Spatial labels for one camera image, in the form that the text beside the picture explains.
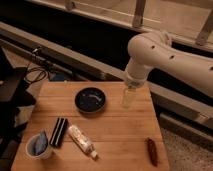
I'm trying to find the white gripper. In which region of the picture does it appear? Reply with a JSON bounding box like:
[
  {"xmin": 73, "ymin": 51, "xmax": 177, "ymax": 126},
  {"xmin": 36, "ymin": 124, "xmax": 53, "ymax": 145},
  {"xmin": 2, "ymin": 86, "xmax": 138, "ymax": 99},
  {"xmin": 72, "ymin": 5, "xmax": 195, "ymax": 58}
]
[{"xmin": 122, "ymin": 72, "xmax": 144, "ymax": 108}]

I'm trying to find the dark ceramic bowl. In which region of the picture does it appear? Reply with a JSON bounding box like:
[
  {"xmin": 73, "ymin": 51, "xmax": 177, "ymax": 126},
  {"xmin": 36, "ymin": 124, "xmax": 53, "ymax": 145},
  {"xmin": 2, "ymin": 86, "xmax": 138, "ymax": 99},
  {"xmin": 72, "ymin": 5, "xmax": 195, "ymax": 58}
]
[{"xmin": 75, "ymin": 87, "xmax": 106, "ymax": 113}]

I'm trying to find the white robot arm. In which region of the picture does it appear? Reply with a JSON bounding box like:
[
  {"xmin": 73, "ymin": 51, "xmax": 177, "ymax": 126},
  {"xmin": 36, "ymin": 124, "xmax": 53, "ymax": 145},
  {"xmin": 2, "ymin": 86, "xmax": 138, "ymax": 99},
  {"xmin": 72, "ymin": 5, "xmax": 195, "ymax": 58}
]
[{"xmin": 124, "ymin": 32, "xmax": 213, "ymax": 105}]

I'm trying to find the white tube with cap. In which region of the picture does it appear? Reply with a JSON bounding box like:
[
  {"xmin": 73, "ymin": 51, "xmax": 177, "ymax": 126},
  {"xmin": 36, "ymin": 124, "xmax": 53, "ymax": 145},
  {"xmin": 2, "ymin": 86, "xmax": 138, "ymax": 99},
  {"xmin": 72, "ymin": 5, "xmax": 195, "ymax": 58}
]
[{"xmin": 68, "ymin": 125, "xmax": 98, "ymax": 159}]

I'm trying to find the black striped box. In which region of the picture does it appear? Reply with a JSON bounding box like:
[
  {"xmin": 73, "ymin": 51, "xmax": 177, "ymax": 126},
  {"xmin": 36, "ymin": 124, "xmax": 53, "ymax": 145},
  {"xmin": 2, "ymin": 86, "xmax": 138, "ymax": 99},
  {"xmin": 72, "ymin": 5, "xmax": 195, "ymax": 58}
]
[{"xmin": 49, "ymin": 118, "xmax": 68, "ymax": 147}]

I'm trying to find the blue packet in cup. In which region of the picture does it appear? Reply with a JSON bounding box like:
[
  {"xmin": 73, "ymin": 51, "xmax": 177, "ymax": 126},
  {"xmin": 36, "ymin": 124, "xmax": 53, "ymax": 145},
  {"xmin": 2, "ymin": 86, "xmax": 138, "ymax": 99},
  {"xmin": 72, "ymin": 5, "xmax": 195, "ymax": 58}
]
[{"xmin": 34, "ymin": 131, "xmax": 48, "ymax": 155}]

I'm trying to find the white cup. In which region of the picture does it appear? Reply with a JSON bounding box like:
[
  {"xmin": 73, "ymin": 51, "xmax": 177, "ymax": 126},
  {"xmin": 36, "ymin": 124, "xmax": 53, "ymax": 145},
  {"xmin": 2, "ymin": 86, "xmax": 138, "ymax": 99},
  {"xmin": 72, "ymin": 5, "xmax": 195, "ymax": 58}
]
[{"xmin": 25, "ymin": 134, "xmax": 52, "ymax": 159}]

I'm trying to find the black chair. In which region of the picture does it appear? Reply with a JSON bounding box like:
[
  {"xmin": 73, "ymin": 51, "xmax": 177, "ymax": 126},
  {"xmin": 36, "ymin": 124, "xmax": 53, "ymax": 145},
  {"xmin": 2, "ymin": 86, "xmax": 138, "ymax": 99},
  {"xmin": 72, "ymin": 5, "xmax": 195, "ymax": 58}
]
[{"xmin": 0, "ymin": 46, "xmax": 36, "ymax": 157}]

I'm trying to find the black cable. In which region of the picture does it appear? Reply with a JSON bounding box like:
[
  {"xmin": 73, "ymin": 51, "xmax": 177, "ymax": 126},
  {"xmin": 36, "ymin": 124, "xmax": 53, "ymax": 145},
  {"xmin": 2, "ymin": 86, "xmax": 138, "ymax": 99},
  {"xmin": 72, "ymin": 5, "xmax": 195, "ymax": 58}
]
[{"xmin": 23, "ymin": 46, "xmax": 54, "ymax": 84}]

